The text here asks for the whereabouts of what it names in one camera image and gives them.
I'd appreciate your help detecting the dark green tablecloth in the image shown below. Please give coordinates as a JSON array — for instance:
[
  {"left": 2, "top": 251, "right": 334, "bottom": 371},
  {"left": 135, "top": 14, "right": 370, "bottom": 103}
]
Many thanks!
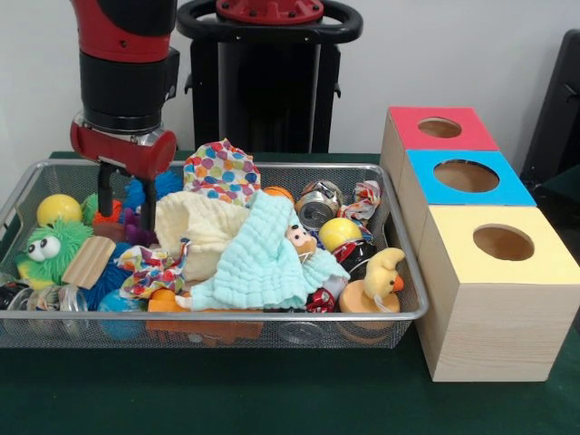
[{"left": 0, "top": 150, "right": 580, "bottom": 435}]

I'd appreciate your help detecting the yellow tennis ball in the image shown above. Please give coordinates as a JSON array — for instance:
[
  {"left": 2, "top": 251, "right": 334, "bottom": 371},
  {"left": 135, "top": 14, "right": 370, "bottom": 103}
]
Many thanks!
[{"left": 319, "top": 217, "right": 363, "bottom": 250}]

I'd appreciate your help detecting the yellow plush duck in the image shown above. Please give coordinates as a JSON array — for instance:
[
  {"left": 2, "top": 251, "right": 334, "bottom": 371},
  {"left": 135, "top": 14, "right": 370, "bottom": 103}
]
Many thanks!
[{"left": 364, "top": 246, "right": 407, "bottom": 301}]

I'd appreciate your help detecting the crushed clear plastic bottle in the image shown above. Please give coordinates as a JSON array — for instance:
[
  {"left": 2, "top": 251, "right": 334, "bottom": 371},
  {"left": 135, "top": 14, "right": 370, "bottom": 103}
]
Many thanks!
[{"left": 26, "top": 284, "right": 90, "bottom": 314}]

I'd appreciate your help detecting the crushed silver drink can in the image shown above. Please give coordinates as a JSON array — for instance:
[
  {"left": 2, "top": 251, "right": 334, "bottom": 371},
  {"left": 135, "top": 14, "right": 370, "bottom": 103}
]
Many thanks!
[{"left": 295, "top": 180, "right": 344, "bottom": 230}]

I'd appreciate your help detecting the silver mesh bin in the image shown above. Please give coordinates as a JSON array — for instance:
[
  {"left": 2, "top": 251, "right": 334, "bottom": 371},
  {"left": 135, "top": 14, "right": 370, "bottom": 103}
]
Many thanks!
[{"left": 0, "top": 159, "right": 430, "bottom": 350}]

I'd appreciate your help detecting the black panel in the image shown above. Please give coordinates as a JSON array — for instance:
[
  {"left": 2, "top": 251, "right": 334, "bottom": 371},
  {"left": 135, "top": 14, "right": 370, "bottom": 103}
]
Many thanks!
[{"left": 519, "top": 29, "right": 580, "bottom": 182}]

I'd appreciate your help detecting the polka dot cloth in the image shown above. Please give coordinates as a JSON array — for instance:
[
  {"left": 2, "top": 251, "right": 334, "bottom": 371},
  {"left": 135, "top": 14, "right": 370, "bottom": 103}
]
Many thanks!
[{"left": 183, "top": 139, "right": 263, "bottom": 208}]

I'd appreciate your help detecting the green spiky monster toy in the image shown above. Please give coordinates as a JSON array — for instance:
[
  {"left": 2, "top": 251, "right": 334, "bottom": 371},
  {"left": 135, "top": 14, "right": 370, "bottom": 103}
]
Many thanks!
[{"left": 13, "top": 219, "right": 95, "bottom": 291}]

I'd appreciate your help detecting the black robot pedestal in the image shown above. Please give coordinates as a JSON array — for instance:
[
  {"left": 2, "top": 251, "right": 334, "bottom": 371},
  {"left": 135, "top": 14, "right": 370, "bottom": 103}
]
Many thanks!
[{"left": 176, "top": 0, "right": 363, "bottom": 154}]

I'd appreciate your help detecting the brown plush toy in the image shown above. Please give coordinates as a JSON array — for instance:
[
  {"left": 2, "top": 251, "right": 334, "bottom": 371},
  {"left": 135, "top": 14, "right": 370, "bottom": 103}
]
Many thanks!
[{"left": 285, "top": 224, "right": 318, "bottom": 264}]

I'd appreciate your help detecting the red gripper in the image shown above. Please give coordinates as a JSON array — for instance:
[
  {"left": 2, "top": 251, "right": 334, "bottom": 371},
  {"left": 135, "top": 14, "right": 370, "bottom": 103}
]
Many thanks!
[{"left": 70, "top": 121, "right": 178, "bottom": 232}]

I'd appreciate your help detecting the plain yellow ball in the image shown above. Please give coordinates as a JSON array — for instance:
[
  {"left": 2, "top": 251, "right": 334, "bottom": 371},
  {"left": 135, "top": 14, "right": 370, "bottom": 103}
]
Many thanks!
[{"left": 36, "top": 193, "right": 83, "bottom": 227}]

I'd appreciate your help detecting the mint green cloth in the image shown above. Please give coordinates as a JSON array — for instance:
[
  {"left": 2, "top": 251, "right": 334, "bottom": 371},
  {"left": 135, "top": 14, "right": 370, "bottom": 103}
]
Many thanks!
[{"left": 188, "top": 189, "right": 351, "bottom": 313}]

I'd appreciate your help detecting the blue spiky ball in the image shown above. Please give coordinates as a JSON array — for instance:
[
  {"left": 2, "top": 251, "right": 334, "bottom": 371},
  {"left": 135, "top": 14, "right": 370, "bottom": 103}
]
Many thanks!
[{"left": 124, "top": 169, "right": 183, "bottom": 209}]

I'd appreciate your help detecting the wooden three-hole box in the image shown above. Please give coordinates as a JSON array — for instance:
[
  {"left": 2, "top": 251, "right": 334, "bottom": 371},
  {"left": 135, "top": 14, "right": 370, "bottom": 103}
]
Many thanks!
[{"left": 379, "top": 106, "right": 580, "bottom": 383}]

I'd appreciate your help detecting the cream knitted cloth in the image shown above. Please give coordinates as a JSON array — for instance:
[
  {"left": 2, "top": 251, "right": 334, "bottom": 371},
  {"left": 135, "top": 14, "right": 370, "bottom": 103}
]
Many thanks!
[{"left": 153, "top": 189, "right": 251, "bottom": 282}]

